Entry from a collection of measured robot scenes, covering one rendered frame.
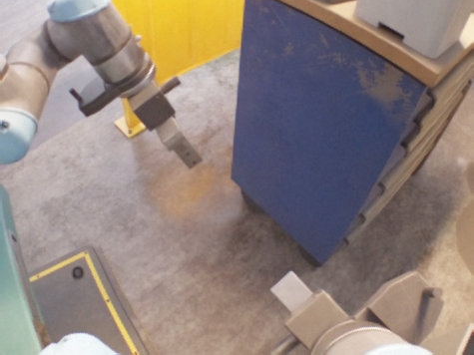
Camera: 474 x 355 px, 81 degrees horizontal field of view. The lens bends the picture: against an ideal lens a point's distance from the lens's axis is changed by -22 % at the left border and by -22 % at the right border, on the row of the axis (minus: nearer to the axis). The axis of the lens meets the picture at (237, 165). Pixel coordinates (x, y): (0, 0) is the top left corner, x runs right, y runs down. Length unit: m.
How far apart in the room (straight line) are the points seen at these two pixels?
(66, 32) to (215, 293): 1.00
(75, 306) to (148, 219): 0.58
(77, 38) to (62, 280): 0.70
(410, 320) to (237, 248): 1.05
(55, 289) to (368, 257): 1.13
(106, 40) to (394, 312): 0.43
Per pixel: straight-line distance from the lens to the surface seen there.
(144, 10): 1.46
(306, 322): 0.32
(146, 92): 0.48
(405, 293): 0.29
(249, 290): 1.23
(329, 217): 0.95
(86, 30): 0.44
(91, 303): 0.93
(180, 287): 1.24
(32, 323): 0.53
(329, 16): 0.59
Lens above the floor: 1.17
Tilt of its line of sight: 51 degrees down
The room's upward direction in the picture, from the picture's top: 5 degrees clockwise
